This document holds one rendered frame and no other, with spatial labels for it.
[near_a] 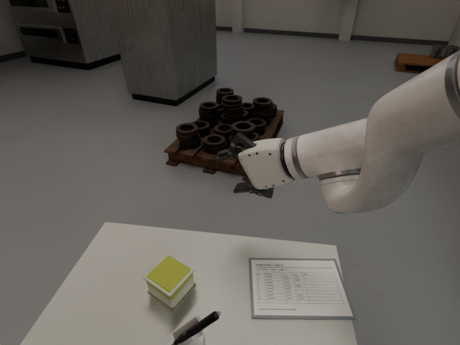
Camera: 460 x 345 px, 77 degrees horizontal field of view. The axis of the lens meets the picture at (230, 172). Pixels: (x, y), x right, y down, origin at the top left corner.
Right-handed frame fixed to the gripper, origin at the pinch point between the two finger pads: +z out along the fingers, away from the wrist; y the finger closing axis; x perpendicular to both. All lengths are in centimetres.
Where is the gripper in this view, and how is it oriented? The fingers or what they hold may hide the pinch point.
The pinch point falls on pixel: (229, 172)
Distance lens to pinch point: 66.6
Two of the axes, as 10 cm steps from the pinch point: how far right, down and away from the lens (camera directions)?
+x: -4.0, 5.9, -7.1
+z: -7.9, 1.7, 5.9
